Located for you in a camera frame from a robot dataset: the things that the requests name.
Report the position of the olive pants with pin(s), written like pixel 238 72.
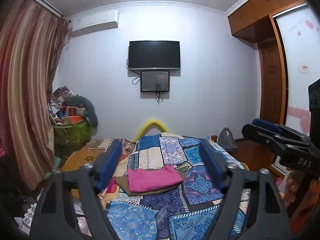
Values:
pixel 125 185

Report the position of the wooden overhead cabinet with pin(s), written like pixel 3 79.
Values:
pixel 257 12

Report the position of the wooden door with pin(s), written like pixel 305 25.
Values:
pixel 271 85

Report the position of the person's right hand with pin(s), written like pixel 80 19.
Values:
pixel 297 187

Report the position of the white curtain rail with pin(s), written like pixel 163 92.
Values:
pixel 42 2

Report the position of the green storage bag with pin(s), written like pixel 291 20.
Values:
pixel 70 132

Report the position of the orange cardboard box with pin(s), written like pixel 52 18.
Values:
pixel 73 112

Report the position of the pink pants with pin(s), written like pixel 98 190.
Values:
pixel 152 178

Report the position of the pile of crumpled paper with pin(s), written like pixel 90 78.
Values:
pixel 58 97

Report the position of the small pink object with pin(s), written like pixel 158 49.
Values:
pixel 280 185

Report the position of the white sliding wardrobe door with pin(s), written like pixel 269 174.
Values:
pixel 297 42

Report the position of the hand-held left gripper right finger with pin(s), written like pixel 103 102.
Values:
pixel 212 165

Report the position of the blue patchwork blanket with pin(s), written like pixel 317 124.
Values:
pixel 170 212

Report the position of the black wall television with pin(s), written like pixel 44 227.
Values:
pixel 154 55

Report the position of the wooden lap desk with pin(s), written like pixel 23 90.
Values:
pixel 77 158

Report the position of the grey backpack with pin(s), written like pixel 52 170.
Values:
pixel 226 140

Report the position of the red and white wall label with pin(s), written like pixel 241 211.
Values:
pixel 303 68

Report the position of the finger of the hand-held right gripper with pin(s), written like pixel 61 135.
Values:
pixel 267 125
pixel 262 137

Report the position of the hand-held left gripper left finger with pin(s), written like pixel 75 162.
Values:
pixel 110 162

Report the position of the small black wall monitor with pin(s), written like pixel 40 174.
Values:
pixel 155 81

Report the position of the striped brown curtain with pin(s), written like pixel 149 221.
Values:
pixel 25 92

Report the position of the striped orange quilt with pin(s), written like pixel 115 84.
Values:
pixel 100 143

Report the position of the wooden bed frame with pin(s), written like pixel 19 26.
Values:
pixel 213 138

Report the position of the white air conditioner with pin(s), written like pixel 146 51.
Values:
pixel 95 22

